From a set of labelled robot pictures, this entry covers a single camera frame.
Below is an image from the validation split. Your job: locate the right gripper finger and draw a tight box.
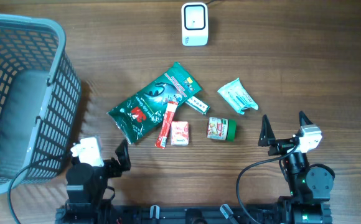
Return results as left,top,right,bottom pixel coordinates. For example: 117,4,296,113
258,114,276,147
299,111,313,126

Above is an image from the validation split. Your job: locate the green 3M gloves package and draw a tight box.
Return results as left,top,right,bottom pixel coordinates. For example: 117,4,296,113
108,62,202,144

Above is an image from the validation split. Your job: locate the red stick sachet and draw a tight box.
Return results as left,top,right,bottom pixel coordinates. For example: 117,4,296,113
155,101,178,149

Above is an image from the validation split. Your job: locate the green lid spice jar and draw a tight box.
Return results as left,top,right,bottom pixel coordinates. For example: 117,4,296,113
207,117,237,141

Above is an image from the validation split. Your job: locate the mint green wipes pack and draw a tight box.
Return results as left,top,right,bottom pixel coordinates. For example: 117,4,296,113
217,78,259,114

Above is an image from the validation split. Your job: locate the red white small carton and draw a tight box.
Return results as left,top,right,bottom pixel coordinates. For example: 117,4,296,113
171,121,189,146

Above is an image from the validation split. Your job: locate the small green white box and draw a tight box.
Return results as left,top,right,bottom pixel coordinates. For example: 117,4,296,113
185,96,210,115

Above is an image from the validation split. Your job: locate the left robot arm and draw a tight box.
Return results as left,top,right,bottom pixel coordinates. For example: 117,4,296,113
55,139,131,224

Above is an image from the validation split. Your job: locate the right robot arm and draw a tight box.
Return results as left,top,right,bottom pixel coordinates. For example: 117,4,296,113
258,111,335,224

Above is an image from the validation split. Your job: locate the white barcode scanner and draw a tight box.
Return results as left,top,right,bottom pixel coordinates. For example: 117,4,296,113
181,2,209,47

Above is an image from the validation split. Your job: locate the grey plastic shopping basket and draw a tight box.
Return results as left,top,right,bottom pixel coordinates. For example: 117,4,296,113
0,14,82,194

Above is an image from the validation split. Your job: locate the black mounting rail base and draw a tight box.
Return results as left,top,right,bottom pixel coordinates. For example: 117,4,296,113
55,203,333,224

